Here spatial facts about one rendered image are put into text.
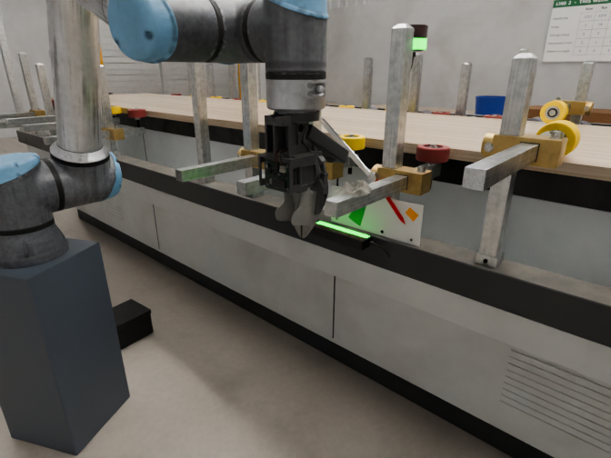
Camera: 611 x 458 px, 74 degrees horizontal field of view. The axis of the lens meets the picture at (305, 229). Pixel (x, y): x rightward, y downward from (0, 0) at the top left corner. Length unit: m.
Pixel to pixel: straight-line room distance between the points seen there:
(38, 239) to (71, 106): 0.36
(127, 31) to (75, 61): 0.58
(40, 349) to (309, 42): 1.07
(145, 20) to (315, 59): 0.22
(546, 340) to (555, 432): 0.43
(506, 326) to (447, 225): 0.33
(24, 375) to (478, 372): 1.30
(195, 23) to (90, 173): 0.76
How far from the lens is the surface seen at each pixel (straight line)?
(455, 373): 1.40
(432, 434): 1.51
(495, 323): 1.02
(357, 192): 0.78
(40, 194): 1.28
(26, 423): 1.61
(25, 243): 1.30
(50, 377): 1.39
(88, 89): 1.23
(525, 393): 1.34
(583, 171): 1.04
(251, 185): 0.92
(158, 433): 1.54
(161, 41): 0.60
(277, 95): 0.61
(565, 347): 1.00
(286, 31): 0.61
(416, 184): 0.95
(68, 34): 1.19
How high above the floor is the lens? 1.09
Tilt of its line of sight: 21 degrees down
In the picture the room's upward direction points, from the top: straight up
